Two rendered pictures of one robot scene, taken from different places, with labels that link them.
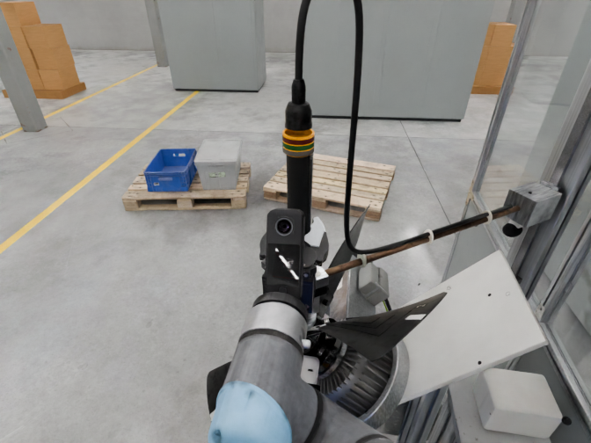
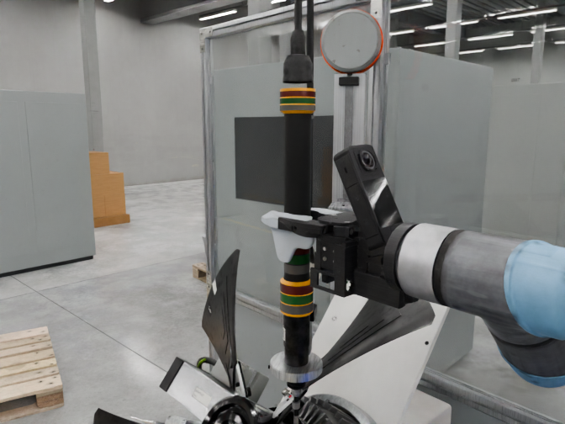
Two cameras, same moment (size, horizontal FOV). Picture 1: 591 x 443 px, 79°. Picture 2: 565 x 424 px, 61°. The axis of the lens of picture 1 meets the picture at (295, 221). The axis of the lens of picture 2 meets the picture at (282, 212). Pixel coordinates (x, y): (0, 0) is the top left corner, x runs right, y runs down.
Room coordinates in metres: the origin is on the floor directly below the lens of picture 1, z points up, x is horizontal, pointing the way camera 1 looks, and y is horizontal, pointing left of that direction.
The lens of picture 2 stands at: (0.10, 0.48, 1.67)
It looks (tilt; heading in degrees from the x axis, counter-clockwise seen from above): 10 degrees down; 309
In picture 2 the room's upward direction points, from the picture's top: straight up
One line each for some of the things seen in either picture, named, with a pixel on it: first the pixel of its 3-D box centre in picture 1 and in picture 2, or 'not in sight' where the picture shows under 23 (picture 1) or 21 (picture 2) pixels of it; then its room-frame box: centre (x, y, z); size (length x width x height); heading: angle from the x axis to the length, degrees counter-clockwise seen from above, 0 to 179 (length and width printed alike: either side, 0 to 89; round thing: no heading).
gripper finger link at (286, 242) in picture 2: not in sight; (284, 238); (0.46, 0.02, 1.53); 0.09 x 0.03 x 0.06; 1
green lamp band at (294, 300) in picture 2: not in sight; (296, 294); (0.46, 0.00, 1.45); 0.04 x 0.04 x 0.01
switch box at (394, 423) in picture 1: (409, 406); not in sight; (0.63, -0.37, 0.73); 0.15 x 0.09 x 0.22; 81
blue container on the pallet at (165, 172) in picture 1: (173, 169); not in sight; (3.41, 1.28, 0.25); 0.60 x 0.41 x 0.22; 2
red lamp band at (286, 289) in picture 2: not in sight; (296, 285); (0.46, 0.00, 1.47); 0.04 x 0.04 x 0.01
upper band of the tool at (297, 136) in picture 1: (298, 142); (298, 101); (0.46, 0.00, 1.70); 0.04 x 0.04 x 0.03
